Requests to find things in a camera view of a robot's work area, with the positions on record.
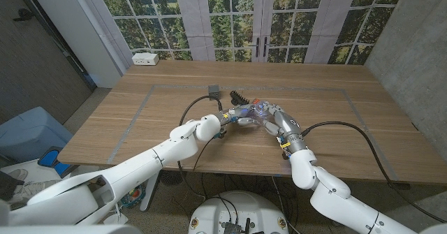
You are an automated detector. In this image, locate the white round robot torso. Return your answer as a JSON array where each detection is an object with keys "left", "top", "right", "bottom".
[{"left": 187, "top": 190, "right": 290, "bottom": 234}]

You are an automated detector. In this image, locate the white floor platform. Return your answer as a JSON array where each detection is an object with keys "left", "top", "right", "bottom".
[{"left": 0, "top": 159, "right": 88, "bottom": 193}]

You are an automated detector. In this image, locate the basket of colourful toys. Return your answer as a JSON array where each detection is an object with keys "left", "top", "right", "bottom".
[{"left": 120, "top": 183, "right": 147, "bottom": 209}]

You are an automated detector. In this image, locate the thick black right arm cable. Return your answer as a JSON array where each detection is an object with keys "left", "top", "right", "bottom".
[{"left": 302, "top": 121, "right": 447, "bottom": 224}]

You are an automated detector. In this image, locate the black round vent disc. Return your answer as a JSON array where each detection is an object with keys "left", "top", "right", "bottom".
[{"left": 160, "top": 170, "right": 179, "bottom": 186}]

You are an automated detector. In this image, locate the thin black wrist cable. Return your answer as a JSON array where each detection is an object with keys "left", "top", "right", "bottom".
[{"left": 192, "top": 136, "right": 216, "bottom": 173}]

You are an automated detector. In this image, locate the grey white sneaker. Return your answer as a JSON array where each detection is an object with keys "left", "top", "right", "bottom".
[
  {"left": 10, "top": 180, "right": 63, "bottom": 204},
  {"left": 6, "top": 168, "right": 29, "bottom": 182}
]

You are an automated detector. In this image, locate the clear glass hinged jar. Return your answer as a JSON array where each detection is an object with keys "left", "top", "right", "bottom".
[{"left": 249, "top": 100, "right": 272, "bottom": 126}]

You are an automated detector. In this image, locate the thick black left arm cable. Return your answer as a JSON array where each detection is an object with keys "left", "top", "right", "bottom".
[{"left": 177, "top": 94, "right": 224, "bottom": 198}]

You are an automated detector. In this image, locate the black hair claw clip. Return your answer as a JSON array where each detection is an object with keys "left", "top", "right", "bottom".
[{"left": 229, "top": 90, "right": 249, "bottom": 106}]

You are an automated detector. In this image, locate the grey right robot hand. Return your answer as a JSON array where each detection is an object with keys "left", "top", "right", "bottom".
[{"left": 258, "top": 101, "right": 302, "bottom": 142}]

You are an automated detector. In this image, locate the printed window forest backdrop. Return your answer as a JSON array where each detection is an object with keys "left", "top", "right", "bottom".
[{"left": 75, "top": 0, "right": 409, "bottom": 66}]

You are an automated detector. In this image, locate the white toy airplane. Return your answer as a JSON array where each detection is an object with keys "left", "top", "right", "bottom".
[{"left": 103, "top": 205, "right": 129, "bottom": 225}]

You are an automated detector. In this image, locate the white robot shoulder bar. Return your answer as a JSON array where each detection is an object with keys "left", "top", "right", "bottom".
[{"left": 0, "top": 224, "right": 140, "bottom": 234}]

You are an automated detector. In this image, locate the dark grey cube block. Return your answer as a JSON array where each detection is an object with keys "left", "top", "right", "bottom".
[{"left": 207, "top": 84, "right": 221, "bottom": 101}]

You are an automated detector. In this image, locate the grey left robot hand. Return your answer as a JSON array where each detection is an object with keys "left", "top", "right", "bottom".
[{"left": 219, "top": 103, "right": 267, "bottom": 128}]

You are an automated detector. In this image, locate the white table leg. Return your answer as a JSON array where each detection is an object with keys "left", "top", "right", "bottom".
[{"left": 140, "top": 170, "right": 161, "bottom": 212}]

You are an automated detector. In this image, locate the white power strip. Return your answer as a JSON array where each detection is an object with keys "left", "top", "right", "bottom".
[{"left": 131, "top": 52, "right": 159, "bottom": 66}]

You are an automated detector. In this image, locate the blue grey plastic bin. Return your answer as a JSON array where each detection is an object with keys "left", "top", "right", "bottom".
[{"left": 0, "top": 106, "right": 73, "bottom": 163}]

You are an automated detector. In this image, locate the person dark trouser leg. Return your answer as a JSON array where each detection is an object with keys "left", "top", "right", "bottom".
[{"left": 0, "top": 170, "right": 25, "bottom": 200}]

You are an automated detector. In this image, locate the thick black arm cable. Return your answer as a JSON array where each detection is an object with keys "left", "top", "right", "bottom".
[
  {"left": 302, "top": 121, "right": 447, "bottom": 224},
  {"left": 177, "top": 94, "right": 224, "bottom": 198}
]

